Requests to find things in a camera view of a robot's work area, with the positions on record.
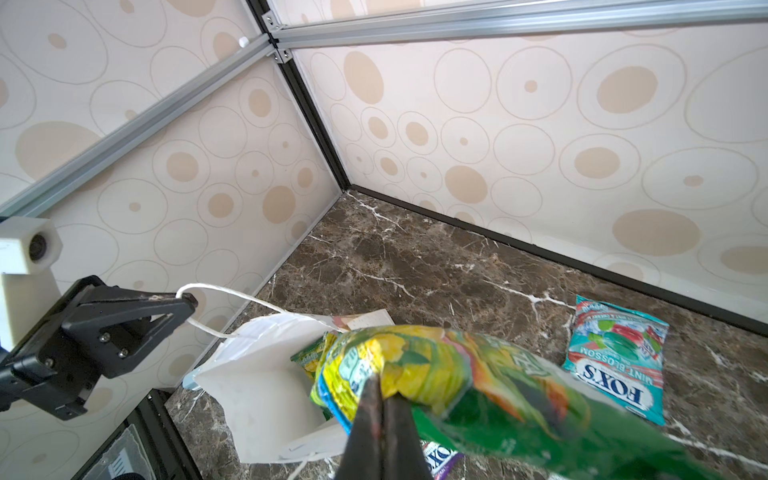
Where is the left diagonal aluminium rail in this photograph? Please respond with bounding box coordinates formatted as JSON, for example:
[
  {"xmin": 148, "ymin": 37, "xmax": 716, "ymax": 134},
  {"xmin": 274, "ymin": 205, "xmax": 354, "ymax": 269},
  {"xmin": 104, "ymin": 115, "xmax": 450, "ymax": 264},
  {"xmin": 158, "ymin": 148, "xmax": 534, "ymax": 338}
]
[{"xmin": 1, "ymin": 34, "xmax": 274, "ymax": 217}]

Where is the left black frame post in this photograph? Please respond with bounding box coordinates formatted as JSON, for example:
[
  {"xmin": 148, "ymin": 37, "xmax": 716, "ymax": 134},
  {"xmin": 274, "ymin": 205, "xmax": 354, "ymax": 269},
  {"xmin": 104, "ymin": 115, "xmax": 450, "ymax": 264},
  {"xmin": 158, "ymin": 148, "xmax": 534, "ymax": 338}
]
[{"xmin": 245, "ymin": 0, "xmax": 351, "ymax": 192}]

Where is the teal Fox's candy packet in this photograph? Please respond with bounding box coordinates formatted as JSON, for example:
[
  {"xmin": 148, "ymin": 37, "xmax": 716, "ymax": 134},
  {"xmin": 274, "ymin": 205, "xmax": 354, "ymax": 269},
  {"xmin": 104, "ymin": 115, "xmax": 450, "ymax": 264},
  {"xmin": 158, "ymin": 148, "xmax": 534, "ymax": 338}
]
[{"xmin": 563, "ymin": 296, "xmax": 669, "ymax": 426}]

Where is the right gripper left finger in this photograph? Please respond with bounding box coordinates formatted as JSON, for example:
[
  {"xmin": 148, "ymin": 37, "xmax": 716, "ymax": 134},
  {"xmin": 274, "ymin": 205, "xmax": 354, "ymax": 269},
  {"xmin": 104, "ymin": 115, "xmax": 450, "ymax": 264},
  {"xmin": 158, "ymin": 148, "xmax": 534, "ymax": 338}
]
[{"xmin": 334, "ymin": 375, "xmax": 384, "ymax": 480}]

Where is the yellow green Fox's packet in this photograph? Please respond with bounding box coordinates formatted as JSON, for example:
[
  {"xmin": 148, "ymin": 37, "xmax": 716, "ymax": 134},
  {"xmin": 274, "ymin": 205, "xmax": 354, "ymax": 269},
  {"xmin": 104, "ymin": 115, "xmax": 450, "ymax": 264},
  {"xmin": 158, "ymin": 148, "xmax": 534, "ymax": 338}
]
[{"xmin": 311, "ymin": 325, "xmax": 715, "ymax": 479}]

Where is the white paper bag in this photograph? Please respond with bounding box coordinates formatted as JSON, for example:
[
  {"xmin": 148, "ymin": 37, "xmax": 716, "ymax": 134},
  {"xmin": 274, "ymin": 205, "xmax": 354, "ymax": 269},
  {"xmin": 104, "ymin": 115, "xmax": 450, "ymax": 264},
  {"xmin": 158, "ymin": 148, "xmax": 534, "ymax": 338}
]
[{"xmin": 175, "ymin": 283, "xmax": 397, "ymax": 466}]

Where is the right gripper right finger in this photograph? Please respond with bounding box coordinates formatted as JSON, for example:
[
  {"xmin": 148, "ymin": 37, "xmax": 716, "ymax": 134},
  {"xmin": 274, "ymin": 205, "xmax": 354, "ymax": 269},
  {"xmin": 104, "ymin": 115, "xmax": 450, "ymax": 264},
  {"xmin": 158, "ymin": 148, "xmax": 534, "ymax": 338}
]
[{"xmin": 382, "ymin": 395, "xmax": 432, "ymax": 480}]

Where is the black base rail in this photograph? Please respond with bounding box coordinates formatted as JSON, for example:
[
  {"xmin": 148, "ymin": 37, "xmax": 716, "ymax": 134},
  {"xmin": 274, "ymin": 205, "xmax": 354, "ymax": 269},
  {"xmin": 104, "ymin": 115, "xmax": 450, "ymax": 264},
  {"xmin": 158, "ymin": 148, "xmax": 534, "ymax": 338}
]
[{"xmin": 74, "ymin": 389, "xmax": 202, "ymax": 480}]

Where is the horizontal aluminium rail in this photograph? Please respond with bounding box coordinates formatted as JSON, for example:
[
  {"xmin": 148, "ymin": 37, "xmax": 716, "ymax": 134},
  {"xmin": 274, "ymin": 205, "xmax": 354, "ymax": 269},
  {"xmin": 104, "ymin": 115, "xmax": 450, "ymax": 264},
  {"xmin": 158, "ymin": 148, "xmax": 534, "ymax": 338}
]
[{"xmin": 269, "ymin": 1, "xmax": 767, "ymax": 49}]

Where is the green candy packet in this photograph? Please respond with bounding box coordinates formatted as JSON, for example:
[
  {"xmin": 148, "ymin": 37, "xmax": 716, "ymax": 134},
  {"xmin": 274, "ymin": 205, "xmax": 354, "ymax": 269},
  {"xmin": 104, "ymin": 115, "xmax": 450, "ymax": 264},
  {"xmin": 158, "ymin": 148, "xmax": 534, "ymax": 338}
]
[{"xmin": 290, "ymin": 332, "xmax": 338, "ymax": 379}]

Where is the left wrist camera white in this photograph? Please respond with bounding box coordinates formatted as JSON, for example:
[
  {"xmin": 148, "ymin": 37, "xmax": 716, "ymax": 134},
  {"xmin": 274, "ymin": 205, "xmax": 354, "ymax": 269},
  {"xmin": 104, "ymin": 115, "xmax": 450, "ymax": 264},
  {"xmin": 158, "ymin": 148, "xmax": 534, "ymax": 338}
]
[{"xmin": 1, "ymin": 217, "xmax": 62, "ymax": 352}]

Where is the pink Fox's berries packet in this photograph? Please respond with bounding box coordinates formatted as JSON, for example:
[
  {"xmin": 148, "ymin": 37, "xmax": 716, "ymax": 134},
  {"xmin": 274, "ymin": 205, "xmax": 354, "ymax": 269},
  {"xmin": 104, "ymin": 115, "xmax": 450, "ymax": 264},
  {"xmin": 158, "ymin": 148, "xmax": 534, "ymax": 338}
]
[{"xmin": 421, "ymin": 441, "xmax": 464, "ymax": 480}]

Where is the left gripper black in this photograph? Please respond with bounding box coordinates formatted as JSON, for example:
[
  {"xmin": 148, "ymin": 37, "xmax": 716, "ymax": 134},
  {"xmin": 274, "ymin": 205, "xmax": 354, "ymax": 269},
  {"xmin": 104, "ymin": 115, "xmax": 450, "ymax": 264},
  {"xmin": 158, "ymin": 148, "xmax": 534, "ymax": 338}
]
[{"xmin": 1, "ymin": 276, "xmax": 198, "ymax": 420}]

